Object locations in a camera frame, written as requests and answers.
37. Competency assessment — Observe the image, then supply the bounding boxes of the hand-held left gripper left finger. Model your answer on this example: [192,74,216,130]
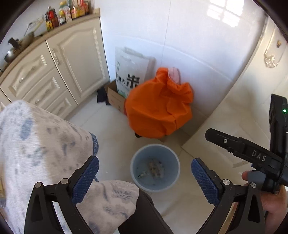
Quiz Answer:
[24,155,100,234]

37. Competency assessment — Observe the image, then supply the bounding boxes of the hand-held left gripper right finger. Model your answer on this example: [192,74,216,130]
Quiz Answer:
[191,157,266,234]

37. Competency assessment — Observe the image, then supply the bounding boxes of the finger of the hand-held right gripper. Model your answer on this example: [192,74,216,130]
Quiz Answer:
[205,128,283,171]

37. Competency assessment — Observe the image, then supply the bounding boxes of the blue plastic waste bin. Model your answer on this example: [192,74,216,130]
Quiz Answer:
[130,144,181,192]

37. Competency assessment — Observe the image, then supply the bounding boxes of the person's right hand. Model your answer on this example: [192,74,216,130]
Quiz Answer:
[241,170,288,222]

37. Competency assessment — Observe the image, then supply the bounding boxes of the white door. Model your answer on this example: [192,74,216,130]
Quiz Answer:
[182,17,288,169]

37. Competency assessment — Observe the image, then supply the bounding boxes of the brown food scraps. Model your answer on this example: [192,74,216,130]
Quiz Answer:
[137,157,166,180]

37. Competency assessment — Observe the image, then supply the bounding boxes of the blue speckled fuzzy tablecloth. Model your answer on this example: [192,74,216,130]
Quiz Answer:
[0,100,140,234]

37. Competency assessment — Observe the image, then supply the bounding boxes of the person's dark trouser leg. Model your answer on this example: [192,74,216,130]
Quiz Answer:
[118,188,175,234]

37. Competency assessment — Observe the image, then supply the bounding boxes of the brown cardboard box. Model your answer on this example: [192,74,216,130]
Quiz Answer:
[106,80,129,115]

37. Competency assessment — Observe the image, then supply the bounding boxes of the orange plastic bag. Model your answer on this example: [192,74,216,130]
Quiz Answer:
[124,67,194,138]

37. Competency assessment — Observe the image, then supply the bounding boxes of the pink plastic bag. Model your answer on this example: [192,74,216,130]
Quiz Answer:
[169,67,182,85]

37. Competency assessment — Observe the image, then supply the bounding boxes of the white rice sack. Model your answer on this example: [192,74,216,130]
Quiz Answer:
[115,46,156,99]

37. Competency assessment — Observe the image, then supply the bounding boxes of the cream kitchen cabinet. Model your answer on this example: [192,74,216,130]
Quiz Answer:
[0,9,111,120]

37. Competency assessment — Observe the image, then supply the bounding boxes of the yellow green seasoning bottle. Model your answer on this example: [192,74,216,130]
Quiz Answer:
[59,1,69,24]

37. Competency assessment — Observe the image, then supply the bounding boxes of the white label sauce bottle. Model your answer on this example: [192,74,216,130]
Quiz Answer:
[67,0,78,21]

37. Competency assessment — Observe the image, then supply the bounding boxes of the brown sauce bottle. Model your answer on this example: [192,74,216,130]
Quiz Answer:
[76,0,89,17]

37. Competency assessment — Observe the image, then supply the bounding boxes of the ornate gold door handle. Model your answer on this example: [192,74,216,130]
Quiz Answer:
[263,39,284,68]

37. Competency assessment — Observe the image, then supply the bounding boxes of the steel cookware with black handle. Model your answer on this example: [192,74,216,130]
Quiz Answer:
[4,38,20,63]

